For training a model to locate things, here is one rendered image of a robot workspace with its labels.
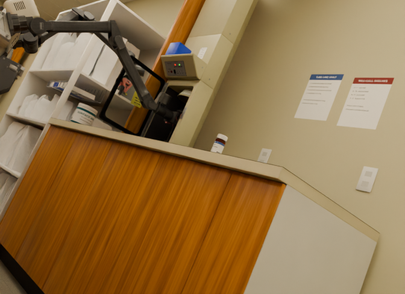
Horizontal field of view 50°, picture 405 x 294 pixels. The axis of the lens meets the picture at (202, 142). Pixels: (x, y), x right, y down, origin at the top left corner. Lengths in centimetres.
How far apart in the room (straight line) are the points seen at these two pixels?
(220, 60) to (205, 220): 122
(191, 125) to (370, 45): 103
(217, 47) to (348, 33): 72
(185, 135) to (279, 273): 115
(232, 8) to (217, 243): 153
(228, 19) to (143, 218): 130
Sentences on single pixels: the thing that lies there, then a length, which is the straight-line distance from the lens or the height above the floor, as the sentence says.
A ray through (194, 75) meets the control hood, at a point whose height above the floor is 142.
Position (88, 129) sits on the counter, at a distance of 250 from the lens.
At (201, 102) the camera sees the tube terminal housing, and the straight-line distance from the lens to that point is 244.
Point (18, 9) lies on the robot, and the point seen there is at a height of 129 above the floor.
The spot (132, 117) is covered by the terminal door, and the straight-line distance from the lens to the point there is 254.
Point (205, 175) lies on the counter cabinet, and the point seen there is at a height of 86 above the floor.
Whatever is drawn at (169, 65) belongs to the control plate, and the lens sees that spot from 260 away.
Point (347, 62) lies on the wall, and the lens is 246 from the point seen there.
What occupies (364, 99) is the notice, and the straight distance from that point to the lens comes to 227.
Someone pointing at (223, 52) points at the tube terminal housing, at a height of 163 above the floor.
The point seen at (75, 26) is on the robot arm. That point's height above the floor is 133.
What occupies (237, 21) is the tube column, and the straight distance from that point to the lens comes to 262.
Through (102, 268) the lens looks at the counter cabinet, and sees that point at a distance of 193.
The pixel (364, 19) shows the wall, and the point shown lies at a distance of 259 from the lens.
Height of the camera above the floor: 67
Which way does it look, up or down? 10 degrees up
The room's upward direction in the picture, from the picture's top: 24 degrees clockwise
